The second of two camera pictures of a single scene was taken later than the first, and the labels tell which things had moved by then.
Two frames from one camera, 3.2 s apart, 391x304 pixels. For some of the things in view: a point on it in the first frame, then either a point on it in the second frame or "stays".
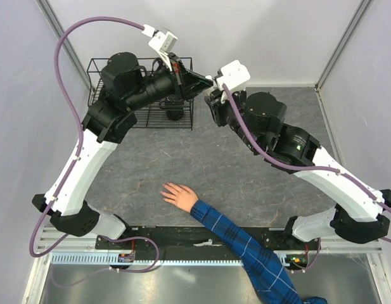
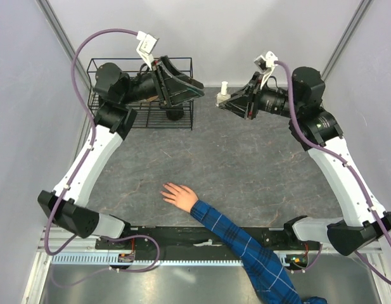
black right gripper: (217, 101) -> (251, 110)
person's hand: (182, 196) stays
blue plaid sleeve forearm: (270, 279) stays
